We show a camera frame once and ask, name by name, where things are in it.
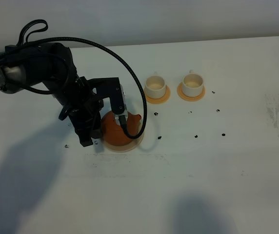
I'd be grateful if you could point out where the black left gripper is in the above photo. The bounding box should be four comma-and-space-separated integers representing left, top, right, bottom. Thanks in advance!
67, 77, 104, 147

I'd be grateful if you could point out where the brown clay teapot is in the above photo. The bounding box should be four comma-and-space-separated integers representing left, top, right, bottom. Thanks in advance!
101, 111, 141, 146

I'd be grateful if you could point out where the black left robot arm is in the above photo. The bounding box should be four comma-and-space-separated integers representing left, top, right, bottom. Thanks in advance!
0, 42, 103, 147

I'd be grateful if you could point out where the beige round teapot saucer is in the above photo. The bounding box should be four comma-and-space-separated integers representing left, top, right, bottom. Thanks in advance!
101, 133, 144, 153

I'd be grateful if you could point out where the left white teacup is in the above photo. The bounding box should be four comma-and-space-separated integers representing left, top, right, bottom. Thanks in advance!
144, 72, 166, 98

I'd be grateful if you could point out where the white teacup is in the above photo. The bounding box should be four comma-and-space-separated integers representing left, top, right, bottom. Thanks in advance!
144, 72, 166, 98
182, 70, 204, 98

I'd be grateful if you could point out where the left orange coaster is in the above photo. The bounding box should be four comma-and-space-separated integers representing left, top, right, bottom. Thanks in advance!
144, 85, 171, 104

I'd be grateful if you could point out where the orange coaster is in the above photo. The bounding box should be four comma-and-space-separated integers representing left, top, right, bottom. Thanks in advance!
177, 82, 205, 101
144, 85, 171, 104

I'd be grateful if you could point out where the right orange coaster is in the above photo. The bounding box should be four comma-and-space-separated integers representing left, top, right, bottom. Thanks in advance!
177, 82, 205, 101

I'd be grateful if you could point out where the right white teacup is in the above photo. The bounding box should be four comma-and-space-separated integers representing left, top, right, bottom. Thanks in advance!
182, 70, 204, 98

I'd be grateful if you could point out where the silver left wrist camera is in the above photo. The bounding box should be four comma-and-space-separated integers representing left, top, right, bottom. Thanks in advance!
87, 78, 128, 125

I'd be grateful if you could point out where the black left camera cable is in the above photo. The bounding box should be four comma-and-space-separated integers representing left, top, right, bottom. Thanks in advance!
17, 19, 148, 139

